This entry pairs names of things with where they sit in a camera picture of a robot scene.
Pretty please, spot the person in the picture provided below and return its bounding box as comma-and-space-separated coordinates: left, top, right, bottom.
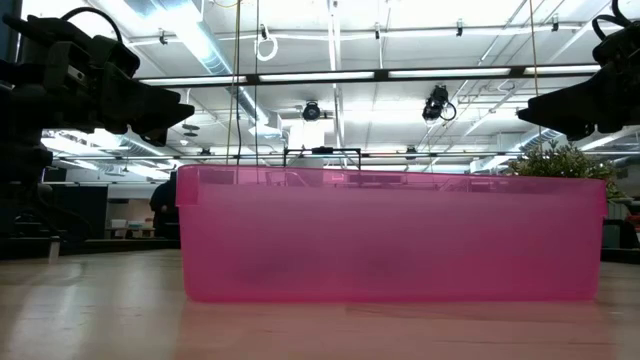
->
148, 170, 181, 240

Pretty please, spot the black rectangular stand frame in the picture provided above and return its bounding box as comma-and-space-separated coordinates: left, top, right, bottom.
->
282, 145, 363, 171

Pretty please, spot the white hanging cable loop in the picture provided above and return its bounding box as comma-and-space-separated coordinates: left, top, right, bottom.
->
254, 22, 280, 63

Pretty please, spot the black left camera cable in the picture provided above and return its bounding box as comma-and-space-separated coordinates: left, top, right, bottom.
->
59, 5, 124, 45

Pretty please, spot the black cabinet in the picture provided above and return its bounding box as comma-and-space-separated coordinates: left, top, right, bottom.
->
42, 183, 109, 240

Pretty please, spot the low wooden bench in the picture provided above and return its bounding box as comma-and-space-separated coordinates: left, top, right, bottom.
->
107, 214, 157, 240

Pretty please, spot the pink translucent plastic bin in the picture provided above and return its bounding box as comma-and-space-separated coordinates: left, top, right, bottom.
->
175, 163, 609, 304

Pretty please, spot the thin hanging cord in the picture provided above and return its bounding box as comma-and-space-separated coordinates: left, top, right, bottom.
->
527, 0, 544, 151

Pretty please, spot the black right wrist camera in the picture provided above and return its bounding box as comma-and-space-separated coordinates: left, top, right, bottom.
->
591, 0, 640, 69

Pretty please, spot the black ceiling spotlight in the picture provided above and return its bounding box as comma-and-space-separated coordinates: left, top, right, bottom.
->
421, 84, 458, 124
301, 100, 323, 123

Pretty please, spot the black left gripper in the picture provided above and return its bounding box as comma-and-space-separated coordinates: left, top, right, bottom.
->
43, 63, 196, 147

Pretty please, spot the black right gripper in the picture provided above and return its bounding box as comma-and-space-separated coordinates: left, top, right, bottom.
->
516, 58, 640, 142

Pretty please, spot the overhead LED light bar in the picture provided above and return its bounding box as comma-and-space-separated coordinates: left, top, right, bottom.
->
135, 62, 604, 92

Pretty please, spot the small potted green plant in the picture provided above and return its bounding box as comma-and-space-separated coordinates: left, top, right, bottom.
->
503, 139, 627, 201

